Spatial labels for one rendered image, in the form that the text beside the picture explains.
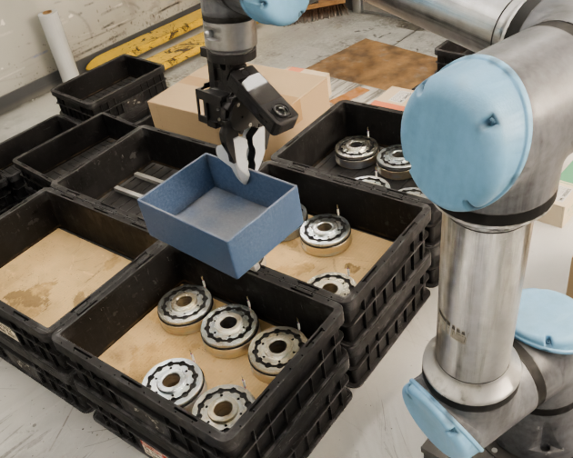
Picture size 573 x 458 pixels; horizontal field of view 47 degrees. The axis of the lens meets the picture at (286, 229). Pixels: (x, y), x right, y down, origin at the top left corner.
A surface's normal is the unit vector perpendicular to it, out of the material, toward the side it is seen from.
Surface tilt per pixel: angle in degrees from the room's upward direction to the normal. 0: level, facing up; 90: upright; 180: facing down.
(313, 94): 90
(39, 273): 0
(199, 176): 90
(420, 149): 84
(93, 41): 90
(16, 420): 0
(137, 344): 0
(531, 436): 73
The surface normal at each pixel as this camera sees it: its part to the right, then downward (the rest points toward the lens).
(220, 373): -0.14, -0.79
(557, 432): 0.03, 0.32
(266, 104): 0.29, -0.56
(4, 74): 0.74, 0.33
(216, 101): -0.71, 0.39
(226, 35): -0.06, 0.52
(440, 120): -0.84, 0.34
